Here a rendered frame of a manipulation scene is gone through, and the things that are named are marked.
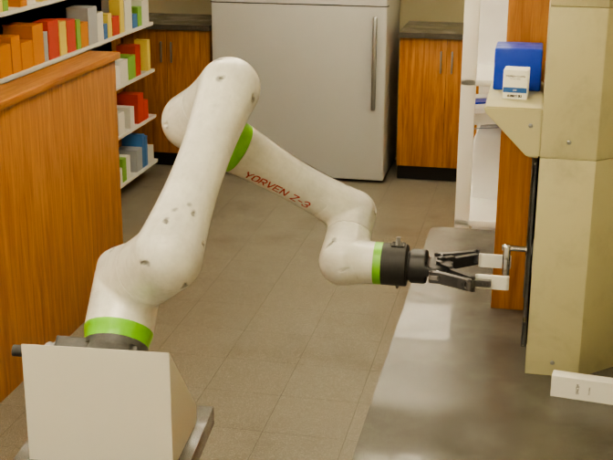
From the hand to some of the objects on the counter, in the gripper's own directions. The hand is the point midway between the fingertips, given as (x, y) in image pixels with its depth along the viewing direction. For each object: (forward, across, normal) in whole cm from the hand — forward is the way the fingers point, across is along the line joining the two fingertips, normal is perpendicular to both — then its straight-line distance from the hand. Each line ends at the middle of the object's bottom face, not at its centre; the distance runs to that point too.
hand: (504, 272), depth 243 cm
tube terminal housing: (+18, +11, +21) cm, 29 cm away
